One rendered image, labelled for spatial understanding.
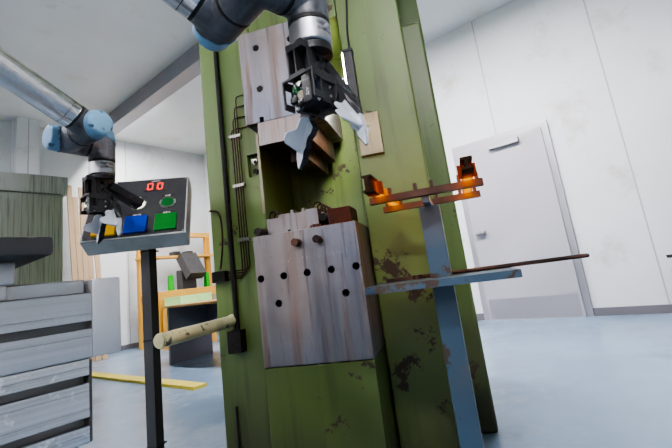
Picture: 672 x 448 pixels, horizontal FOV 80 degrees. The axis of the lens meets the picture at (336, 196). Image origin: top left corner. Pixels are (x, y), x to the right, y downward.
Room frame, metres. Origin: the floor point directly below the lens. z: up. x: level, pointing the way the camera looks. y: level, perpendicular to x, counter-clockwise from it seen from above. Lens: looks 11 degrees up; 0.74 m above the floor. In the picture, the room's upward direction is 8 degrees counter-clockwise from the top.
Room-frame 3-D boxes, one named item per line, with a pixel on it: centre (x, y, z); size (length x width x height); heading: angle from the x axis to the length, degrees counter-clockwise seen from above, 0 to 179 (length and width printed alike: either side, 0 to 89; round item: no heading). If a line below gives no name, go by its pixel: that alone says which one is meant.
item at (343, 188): (1.97, 0.01, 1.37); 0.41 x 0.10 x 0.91; 77
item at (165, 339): (1.46, 0.53, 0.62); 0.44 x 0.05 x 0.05; 167
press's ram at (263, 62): (1.66, 0.08, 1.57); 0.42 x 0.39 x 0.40; 167
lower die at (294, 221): (1.67, 0.12, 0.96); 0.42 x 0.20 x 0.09; 167
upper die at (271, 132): (1.67, 0.12, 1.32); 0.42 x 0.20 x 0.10; 167
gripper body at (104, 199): (1.20, 0.72, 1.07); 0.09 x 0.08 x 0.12; 142
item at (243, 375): (1.88, 0.37, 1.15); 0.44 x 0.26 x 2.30; 167
